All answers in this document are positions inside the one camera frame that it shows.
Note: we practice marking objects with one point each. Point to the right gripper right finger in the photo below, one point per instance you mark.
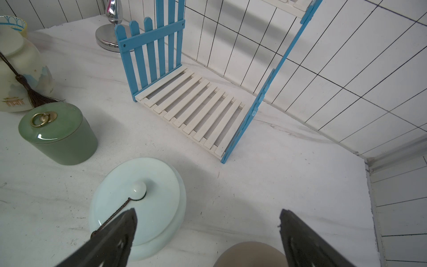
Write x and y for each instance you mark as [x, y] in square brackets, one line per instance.
[303, 247]

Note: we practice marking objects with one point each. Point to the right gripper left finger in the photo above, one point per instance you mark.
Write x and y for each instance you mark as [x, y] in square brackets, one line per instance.
[111, 247]

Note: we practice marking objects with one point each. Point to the brown ceramic tea canister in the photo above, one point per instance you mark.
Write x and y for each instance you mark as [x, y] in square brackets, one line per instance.
[252, 254]

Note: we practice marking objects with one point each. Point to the light blue tea canister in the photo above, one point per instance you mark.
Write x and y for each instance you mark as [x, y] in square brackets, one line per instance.
[155, 190]

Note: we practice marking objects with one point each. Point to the green ceramic tea canister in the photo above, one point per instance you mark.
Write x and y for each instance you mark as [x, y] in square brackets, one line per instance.
[60, 131]

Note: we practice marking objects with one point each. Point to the cream ceramic tea canister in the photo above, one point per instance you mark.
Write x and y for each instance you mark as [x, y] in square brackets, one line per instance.
[21, 67]

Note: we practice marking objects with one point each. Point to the blue white wooden shelf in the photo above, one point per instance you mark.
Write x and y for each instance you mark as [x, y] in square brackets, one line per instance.
[205, 67]

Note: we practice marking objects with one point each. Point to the chrome glass holder stand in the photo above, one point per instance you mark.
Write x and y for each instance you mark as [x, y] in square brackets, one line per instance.
[105, 35]

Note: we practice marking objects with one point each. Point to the yellow blue patterned bowl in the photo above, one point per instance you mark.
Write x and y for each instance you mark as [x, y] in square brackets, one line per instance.
[15, 23]

